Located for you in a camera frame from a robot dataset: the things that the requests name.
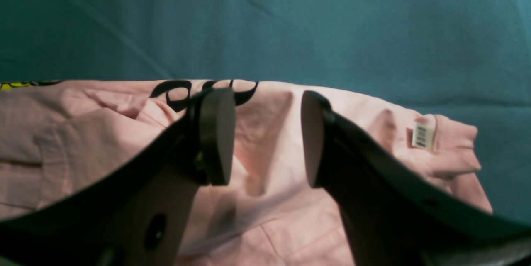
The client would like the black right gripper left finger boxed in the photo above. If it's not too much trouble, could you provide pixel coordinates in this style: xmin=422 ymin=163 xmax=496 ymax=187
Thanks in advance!
xmin=1 ymin=88 xmax=236 ymax=266

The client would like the teal table cloth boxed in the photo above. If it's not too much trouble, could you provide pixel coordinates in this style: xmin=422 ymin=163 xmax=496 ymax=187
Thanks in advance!
xmin=0 ymin=0 xmax=531 ymax=221

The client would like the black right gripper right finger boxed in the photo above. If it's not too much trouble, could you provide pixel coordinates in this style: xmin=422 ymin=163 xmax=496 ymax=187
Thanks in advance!
xmin=300 ymin=90 xmax=531 ymax=266

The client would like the pink T-shirt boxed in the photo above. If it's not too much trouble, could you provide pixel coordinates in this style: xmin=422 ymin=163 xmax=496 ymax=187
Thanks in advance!
xmin=0 ymin=80 xmax=492 ymax=266

